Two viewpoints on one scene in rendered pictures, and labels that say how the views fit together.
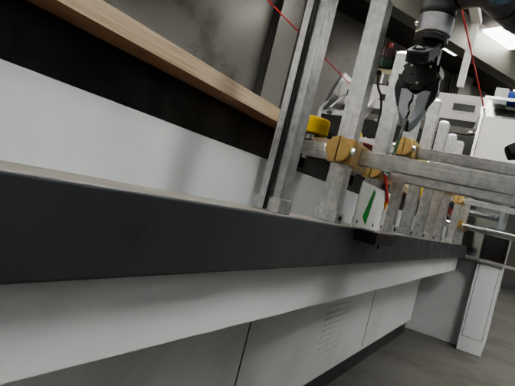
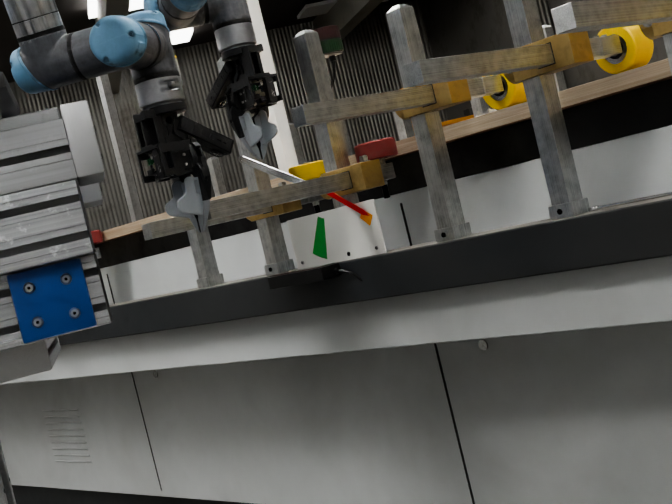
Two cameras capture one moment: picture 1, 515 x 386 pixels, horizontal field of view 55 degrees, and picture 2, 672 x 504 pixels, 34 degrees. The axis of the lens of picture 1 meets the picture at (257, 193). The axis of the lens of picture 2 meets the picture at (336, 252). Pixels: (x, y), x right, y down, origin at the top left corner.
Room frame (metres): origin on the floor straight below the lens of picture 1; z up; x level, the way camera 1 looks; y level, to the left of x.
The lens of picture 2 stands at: (1.92, -2.20, 0.79)
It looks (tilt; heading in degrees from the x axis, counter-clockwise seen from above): 2 degrees down; 111
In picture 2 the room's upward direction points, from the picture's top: 14 degrees counter-clockwise
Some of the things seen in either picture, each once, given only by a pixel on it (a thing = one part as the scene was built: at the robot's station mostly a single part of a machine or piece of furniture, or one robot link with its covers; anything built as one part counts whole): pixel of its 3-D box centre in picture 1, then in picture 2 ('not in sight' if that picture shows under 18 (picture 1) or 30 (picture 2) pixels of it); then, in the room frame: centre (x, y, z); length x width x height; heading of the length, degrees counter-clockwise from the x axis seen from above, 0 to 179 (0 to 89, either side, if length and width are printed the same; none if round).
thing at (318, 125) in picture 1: (306, 142); (312, 188); (1.08, -0.08, 0.85); 0.08 x 0.08 x 0.11
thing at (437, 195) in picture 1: (439, 189); not in sight; (2.09, -0.74, 0.91); 0.04 x 0.04 x 0.48; 62
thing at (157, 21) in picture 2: not in sight; (148, 48); (1.07, -0.62, 1.12); 0.09 x 0.08 x 0.11; 99
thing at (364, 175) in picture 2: (377, 170); (350, 180); (1.23, -0.28, 0.84); 0.14 x 0.06 x 0.05; 152
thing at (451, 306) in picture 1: (403, 197); not in sight; (4.02, -1.15, 0.95); 1.65 x 0.70 x 1.90; 62
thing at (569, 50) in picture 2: not in sight; (545, 57); (1.67, -0.51, 0.94); 0.14 x 0.06 x 0.05; 152
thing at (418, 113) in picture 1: (420, 113); (254, 135); (1.08, -0.30, 0.97); 0.06 x 0.03 x 0.09; 152
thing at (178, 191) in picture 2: not in sight; (181, 208); (1.05, -0.61, 0.86); 0.06 x 0.03 x 0.09; 62
